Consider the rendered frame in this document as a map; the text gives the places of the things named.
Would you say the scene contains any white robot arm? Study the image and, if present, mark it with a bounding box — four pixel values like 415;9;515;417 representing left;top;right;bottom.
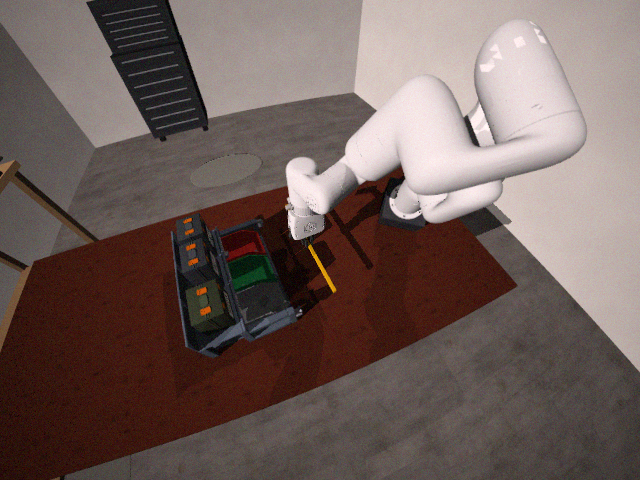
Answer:
285;18;587;223

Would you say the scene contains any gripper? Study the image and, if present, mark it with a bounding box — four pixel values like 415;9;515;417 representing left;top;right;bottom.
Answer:
288;210;325;248

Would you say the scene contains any yellow bar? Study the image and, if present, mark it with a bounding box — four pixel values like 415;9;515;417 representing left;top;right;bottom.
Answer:
307;239;337;292

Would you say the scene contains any grey open bin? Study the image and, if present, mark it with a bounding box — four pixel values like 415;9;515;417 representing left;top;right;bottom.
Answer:
236;282;289;326

